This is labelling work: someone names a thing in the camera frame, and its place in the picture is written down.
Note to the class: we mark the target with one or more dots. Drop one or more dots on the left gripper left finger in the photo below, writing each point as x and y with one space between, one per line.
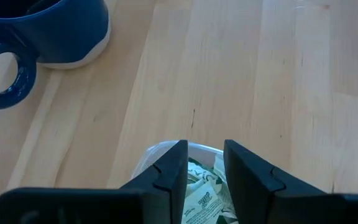
154 202

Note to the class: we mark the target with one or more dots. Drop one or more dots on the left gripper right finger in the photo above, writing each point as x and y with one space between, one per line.
259 199

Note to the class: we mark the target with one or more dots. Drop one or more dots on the light green sweetener packet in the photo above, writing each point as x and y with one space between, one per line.
202 205
204 177

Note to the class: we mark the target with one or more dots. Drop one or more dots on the clear plastic container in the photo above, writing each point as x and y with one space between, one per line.
200 152

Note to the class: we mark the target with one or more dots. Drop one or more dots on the dark blue ceramic mug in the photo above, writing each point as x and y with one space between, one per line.
67 31

